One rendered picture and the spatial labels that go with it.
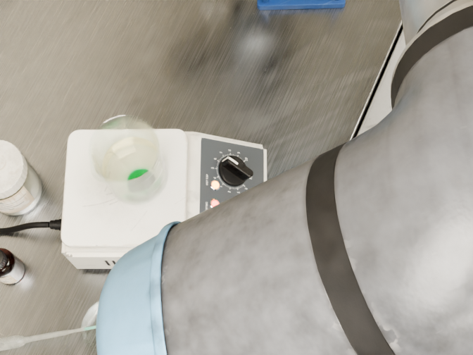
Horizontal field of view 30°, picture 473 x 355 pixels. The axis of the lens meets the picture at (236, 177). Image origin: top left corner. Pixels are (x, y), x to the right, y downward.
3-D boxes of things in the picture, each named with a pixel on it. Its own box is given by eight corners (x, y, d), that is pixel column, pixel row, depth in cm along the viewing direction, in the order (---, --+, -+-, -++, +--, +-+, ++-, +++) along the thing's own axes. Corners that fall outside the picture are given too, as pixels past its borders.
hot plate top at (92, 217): (188, 131, 88) (188, 127, 87) (186, 248, 84) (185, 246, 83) (70, 132, 89) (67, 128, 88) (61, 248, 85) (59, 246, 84)
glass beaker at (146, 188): (134, 134, 88) (120, 100, 80) (184, 172, 86) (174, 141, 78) (88, 187, 86) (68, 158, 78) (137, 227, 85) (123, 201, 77)
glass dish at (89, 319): (77, 318, 91) (72, 314, 88) (125, 294, 91) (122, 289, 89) (98, 366, 89) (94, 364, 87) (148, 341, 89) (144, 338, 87)
